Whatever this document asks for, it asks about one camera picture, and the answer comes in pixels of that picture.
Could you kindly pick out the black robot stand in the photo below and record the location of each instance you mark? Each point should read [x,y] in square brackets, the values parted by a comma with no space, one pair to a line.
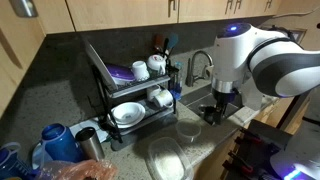
[266,133]

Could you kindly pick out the blue clear measuring pitcher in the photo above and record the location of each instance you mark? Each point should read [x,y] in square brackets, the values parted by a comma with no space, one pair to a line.
[10,163]

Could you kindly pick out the white dinner plate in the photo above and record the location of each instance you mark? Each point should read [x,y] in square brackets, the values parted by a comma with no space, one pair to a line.
[133,124]

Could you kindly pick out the light wood side cabinet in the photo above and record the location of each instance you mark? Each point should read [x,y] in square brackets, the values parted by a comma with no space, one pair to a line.
[13,50]

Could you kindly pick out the rectangular clear plastic container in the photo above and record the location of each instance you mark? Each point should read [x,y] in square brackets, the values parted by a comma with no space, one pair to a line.
[166,163]

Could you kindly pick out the blue dish soap bottle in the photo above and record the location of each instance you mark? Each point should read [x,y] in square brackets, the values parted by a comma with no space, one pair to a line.
[176,91]

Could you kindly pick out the silver metal cylinder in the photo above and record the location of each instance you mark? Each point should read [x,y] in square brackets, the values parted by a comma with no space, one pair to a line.
[23,7]

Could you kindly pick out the brushed steel faucet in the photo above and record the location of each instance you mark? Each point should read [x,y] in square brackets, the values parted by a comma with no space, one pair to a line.
[190,75]

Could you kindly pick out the stainless steel tumbler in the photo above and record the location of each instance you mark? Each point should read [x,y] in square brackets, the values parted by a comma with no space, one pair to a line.
[91,146]

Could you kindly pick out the red spatula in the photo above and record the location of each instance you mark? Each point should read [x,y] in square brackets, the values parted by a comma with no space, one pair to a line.
[158,41]

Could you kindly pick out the black kitchen utensil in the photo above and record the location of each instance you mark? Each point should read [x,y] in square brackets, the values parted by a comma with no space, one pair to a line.
[165,46]

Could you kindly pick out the light wood base cabinet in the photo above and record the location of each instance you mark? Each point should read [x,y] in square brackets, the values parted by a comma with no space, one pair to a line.
[213,163]

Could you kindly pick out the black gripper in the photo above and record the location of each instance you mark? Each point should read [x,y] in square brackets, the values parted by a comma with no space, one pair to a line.
[224,97]

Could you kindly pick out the teal spatula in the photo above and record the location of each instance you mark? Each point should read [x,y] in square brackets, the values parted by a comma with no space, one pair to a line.
[172,40]

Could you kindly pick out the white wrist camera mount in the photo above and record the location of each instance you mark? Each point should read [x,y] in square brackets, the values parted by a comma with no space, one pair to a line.
[251,95]

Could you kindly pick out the black two-tier dish rack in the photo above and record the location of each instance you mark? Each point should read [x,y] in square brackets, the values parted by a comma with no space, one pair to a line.
[133,87]

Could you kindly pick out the black utensil holder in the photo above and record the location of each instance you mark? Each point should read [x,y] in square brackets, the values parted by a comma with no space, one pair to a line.
[173,78]

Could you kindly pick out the blue water jug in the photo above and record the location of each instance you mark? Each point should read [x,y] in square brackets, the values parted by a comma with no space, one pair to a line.
[61,143]

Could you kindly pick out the white plates stack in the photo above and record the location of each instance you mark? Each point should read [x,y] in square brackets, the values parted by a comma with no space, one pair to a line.
[128,111]

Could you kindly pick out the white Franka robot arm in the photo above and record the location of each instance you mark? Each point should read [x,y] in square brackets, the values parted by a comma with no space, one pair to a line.
[266,56]

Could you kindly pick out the large white plate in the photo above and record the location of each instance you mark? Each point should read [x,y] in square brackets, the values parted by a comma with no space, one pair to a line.
[100,66]

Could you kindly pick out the white mug with red print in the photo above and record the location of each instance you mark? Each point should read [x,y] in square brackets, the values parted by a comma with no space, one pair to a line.
[156,63]

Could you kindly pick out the stainless steel sink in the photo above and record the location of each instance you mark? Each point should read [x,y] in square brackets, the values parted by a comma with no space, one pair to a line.
[200,98]

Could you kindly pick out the purple bowl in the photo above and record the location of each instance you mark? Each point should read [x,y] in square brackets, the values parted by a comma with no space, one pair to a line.
[120,71]

